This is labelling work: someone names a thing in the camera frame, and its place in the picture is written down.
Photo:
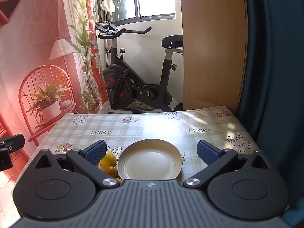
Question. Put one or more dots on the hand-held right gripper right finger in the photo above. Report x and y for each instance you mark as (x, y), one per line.
(207, 152)

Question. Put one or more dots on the green-tinged orange tangerine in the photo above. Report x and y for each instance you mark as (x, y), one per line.
(111, 171)

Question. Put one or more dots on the brown sandals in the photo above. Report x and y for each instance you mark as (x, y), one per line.
(141, 106)

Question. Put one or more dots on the checked bunny print tablecloth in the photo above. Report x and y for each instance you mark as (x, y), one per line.
(154, 128)

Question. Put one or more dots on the cream round plate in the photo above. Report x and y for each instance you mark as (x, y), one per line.
(149, 161)

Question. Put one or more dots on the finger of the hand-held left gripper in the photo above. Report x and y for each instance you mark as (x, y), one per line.
(14, 143)

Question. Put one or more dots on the yellow lemon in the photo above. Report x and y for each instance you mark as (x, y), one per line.
(109, 159)

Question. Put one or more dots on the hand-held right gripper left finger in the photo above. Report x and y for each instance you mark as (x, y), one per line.
(95, 152)

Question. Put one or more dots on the wooden panel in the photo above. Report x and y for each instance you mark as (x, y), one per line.
(213, 52)

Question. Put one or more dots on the black exercise bike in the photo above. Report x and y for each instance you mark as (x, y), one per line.
(118, 85)

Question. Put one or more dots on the printed wall tapestry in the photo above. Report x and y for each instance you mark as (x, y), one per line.
(35, 40)

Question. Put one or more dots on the bright orange tangerine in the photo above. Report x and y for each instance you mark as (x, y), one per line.
(119, 181)

